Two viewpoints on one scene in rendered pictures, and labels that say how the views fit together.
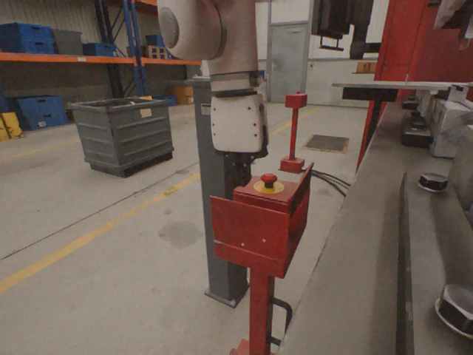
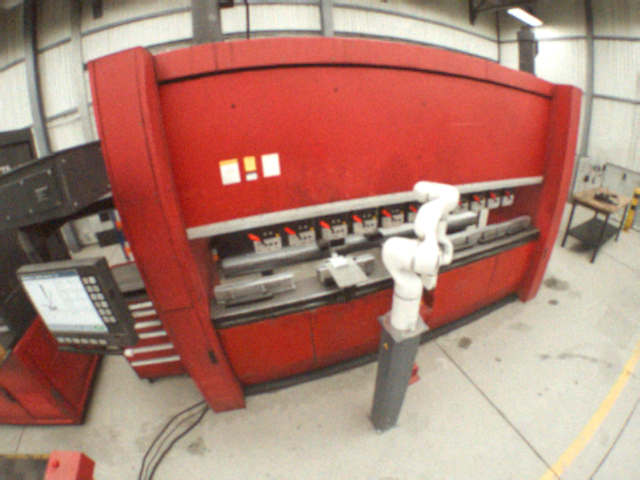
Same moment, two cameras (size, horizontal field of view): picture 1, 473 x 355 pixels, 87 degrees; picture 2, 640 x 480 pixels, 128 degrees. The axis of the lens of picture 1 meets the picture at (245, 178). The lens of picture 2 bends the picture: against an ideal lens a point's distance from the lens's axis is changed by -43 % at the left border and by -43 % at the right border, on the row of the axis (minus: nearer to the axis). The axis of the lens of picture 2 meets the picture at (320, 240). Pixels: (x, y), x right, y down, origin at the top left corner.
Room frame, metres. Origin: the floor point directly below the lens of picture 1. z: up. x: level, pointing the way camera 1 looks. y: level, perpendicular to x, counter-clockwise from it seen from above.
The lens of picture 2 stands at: (1.83, 0.46, 1.91)
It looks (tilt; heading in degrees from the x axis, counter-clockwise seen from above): 27 degrees down; 225
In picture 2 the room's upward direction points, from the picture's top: 4 degrees counter-clockwise
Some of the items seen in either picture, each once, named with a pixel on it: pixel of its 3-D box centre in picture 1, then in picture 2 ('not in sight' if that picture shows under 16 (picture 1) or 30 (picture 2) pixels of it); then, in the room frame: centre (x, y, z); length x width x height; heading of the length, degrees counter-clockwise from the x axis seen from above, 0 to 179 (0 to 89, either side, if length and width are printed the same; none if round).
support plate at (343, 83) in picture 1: (386, 84); (346, 272); (0.76, -0.40, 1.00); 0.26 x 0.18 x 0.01; 60
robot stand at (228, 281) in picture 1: (225, 203); (391, 383); (0.94, 0.09, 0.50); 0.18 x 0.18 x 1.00; 62
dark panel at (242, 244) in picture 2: not in sight; (285, 221); (0.63, -1.09, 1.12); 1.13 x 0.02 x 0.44; 150
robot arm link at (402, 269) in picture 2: not in sight; (403, 266); (0.95, 0.06, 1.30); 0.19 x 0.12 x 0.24; 98
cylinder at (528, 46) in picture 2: not in sight; (527, 54); (-1.09, 0.35, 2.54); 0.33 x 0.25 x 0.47; 150
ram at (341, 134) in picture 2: not in sight; (428, 137); (0.12, -0.20, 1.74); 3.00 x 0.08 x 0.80; 150
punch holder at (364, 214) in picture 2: not in sight; (362, 218); (0.53, -0.44, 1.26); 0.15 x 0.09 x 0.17; 150
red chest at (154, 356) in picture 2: not in sight; (151, 326); (1.81, -1.58, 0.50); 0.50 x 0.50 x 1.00; 60
